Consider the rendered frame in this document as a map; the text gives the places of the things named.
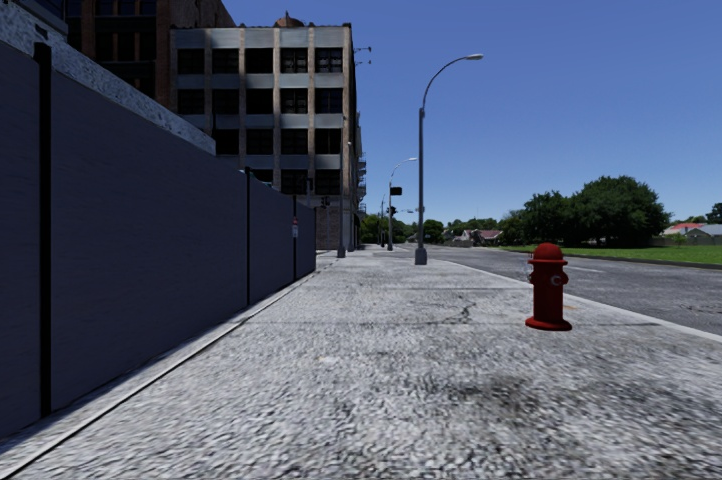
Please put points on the grey pole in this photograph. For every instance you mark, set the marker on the grey pole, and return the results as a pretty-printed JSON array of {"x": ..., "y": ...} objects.
[{"x": 340, "y": 216}]

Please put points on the trees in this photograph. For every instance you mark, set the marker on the trees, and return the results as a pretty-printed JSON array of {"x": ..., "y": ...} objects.
[
  {"x": 601, "y": 213},
  {"x": 397, "y": 230}
]

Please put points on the traffic light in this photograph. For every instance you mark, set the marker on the traffic light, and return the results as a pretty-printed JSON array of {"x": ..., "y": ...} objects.
[{"x": 390, "y": 210}]

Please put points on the grey street lamp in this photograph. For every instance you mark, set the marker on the grey street lamp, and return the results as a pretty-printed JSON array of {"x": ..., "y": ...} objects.
[{"x": 420, "y": 180}]

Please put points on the pale concrete building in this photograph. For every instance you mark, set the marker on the pale concrete building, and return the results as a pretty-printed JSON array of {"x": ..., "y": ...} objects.
[{"x": 277, "y": 108}]

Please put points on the red fire hydrant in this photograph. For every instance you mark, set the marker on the red fire hydrant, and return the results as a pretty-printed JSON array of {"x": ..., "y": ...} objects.
[{"x": 547, "y": 288}]

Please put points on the red brick building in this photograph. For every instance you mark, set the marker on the red brick building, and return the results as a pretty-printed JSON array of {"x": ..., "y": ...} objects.
[{"x": 127, "y": 42}]

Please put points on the row of buildings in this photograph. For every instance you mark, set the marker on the row of buildings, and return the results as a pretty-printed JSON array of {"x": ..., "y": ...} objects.
[{"x": 706, "y": 230}]

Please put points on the tree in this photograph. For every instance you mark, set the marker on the tree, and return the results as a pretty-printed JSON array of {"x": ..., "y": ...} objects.
[{"x": 721, "y": 212}]

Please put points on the sign on a post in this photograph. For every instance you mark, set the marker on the sign on a post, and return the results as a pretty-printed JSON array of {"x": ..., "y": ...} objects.
[{"x": 295, "y": 240}]

